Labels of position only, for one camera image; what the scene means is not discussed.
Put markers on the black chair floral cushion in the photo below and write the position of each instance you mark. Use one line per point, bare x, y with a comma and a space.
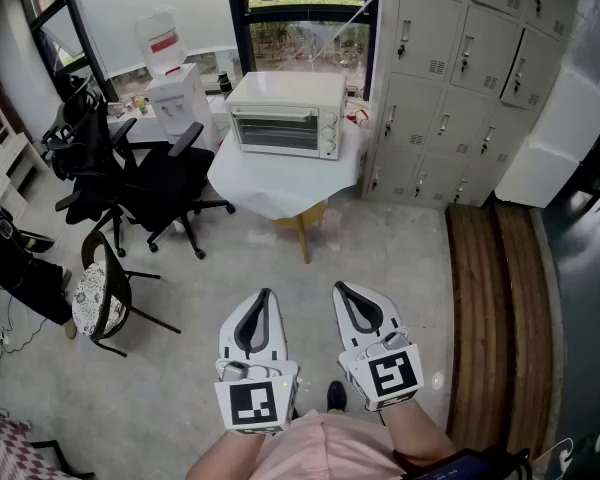
92, 293

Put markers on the pink shirt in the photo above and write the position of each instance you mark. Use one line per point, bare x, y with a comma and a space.
320, 448

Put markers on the black tablet device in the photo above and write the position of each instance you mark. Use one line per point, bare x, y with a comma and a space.
455, 468

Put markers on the black mesh office chair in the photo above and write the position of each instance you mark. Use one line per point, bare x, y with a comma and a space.
80, 118

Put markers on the black padded office chair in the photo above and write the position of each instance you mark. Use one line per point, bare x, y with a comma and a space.
170, 178

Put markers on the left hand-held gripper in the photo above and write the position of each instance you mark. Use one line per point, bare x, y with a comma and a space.
255, 403

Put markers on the white low partition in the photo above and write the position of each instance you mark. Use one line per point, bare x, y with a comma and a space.
545, 158

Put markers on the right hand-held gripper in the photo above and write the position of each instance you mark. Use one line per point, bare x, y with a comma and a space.
390, 375

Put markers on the grey metal locker cabinet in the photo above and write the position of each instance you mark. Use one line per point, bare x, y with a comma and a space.
430, 33

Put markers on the white water dispenser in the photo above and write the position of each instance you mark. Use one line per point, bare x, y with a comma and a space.
177, 103

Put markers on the person's black shoe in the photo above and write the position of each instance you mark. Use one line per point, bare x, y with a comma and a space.
336, 395

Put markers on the yellow wooden table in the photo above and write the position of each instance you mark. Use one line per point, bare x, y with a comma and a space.
304, 240

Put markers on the pile of black gear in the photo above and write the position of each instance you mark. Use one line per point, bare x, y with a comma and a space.
0, 238

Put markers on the white glass oven door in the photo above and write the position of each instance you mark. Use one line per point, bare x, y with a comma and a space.
275, 130

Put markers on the white cubby shelf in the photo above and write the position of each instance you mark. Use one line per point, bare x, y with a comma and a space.
5, 168

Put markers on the red checkered cushion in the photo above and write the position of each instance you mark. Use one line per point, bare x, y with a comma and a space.
2, 443

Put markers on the black framed window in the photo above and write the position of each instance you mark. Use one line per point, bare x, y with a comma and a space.
237, 18

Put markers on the white toaster oven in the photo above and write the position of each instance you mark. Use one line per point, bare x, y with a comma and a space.
290, 88

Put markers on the person's left forearm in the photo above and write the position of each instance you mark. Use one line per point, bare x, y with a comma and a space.
220, 458

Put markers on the black thermos bottle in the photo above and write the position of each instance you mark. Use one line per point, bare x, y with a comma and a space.
224, 84

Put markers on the wooden step platform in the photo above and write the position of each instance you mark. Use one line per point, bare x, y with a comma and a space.
480, 318

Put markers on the person's right forearm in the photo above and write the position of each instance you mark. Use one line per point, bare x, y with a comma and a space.
420, 433

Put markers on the white tablecloth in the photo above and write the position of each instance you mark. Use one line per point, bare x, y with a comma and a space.
280, 183

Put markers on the clear water jug red label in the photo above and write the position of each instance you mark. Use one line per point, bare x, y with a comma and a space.
160, 38

